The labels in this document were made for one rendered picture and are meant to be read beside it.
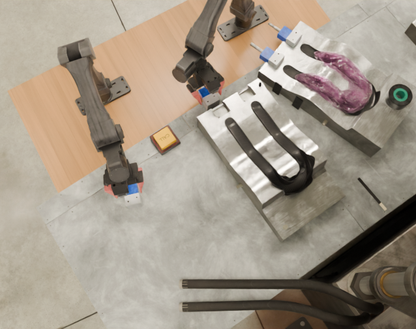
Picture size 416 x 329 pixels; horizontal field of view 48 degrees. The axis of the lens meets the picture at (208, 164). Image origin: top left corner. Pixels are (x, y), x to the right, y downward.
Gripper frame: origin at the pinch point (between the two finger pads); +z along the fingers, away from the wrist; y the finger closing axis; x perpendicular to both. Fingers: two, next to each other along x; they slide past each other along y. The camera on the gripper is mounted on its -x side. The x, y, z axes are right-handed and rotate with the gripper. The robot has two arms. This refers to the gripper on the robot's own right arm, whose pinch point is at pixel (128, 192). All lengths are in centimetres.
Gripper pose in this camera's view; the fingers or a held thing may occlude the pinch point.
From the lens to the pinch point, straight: 150.4
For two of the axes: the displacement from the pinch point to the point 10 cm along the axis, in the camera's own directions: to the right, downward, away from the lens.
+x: -1.9, -6.7, 7.2
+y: 9.7, -2.2, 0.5
